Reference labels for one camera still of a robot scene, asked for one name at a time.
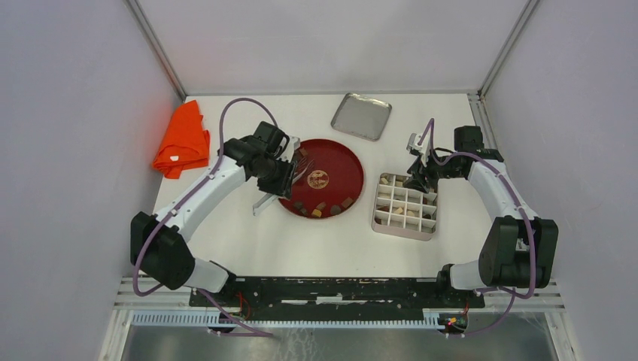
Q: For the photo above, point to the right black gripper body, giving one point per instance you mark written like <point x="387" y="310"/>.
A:
<point x="434" y="171"/>

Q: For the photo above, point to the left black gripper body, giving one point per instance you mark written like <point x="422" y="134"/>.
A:
<point x="276" y="177"/>

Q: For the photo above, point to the silver serving tongs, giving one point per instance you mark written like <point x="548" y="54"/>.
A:
<point x="303" y="165"/>

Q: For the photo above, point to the pink tin box with dividers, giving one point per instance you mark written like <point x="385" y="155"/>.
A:
<point x="403" y="212"/>

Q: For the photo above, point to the red round plate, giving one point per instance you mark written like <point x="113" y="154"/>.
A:
<point x="337" y="174"/>

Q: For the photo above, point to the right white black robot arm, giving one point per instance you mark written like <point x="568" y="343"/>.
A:
<point x="518" y="254"/>

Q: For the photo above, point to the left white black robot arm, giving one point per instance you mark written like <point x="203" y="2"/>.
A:
<point x="159" y="241"/>

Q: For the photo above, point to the dark round chocolate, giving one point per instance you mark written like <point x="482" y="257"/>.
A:
<point x="335" y="210"/>

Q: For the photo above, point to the brown chocolate piece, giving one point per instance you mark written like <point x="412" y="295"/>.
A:
<point x="347" y="203"/>

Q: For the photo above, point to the silver tin lid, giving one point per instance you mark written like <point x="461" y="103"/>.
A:
<point x="361" y="116"/>

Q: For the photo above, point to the orange folded cloth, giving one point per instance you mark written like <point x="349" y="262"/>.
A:
<point x="185" y="144"/>

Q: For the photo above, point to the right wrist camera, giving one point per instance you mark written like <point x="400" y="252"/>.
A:
<point x="418" y="146"/>

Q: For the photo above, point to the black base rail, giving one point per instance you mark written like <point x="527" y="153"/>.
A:
<point x="337" y="299"/>

